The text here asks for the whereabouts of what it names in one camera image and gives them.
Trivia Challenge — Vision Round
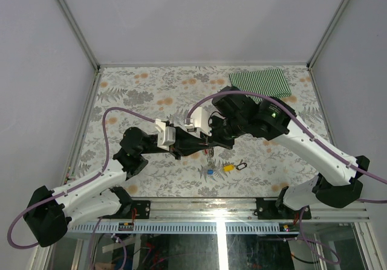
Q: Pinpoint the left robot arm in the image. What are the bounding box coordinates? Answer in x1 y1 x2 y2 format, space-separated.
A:
22 120 212 247

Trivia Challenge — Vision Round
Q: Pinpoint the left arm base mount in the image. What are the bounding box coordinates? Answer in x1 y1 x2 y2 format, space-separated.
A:
120 200 151 220

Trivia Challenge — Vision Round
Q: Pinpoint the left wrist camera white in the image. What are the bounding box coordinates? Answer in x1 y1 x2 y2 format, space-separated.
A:
155 119 176 151

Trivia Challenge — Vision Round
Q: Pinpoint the black key tag lower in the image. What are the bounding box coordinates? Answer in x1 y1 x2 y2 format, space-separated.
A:
235 162 247 171

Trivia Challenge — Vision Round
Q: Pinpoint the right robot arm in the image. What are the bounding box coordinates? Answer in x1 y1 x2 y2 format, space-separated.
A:
212 87 369 218

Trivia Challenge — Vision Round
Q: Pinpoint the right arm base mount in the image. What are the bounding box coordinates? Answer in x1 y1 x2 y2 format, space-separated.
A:
253 186 317 220

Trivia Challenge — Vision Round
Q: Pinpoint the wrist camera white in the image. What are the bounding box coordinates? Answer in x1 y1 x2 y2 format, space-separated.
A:
184 107 212 136
155 119 176 151

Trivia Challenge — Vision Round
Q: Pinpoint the aluminium front rail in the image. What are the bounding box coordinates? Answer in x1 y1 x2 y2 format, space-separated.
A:
149 198 370 223

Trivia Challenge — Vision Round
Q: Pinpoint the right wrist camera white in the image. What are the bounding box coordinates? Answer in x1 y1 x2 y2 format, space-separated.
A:
184 107 212 136

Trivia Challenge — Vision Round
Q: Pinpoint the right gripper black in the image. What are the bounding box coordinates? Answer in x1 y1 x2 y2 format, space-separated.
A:
200 114 247 150

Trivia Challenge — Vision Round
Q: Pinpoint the green white striped cloth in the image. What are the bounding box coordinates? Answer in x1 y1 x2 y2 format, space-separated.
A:
229 68 292 99

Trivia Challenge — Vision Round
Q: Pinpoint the white slotted cable duct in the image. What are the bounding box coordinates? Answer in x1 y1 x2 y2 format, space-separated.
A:
69 220 298 235

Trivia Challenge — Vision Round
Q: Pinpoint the metal key holder red handle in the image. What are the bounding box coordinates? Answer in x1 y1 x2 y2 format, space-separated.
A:
205 137 215 170

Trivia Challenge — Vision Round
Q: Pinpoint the yellow key tag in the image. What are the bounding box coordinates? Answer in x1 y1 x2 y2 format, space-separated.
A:
223 164 235 172

